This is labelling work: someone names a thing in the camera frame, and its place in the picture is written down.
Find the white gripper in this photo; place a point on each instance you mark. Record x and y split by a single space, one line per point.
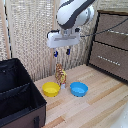
63 39

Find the dark wooden drawer cabinet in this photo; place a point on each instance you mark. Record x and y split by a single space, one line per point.
94 36

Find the giraffe toy figure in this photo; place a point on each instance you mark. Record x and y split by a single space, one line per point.
60 76

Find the beige woven screen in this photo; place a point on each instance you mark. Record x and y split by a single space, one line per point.
30 33

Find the yellow plastic bowl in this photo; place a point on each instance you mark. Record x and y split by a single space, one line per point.
51 89

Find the blue plastic bowl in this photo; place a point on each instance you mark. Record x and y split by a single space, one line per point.
79 89

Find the black fabric storage box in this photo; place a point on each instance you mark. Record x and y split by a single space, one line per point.
16 96

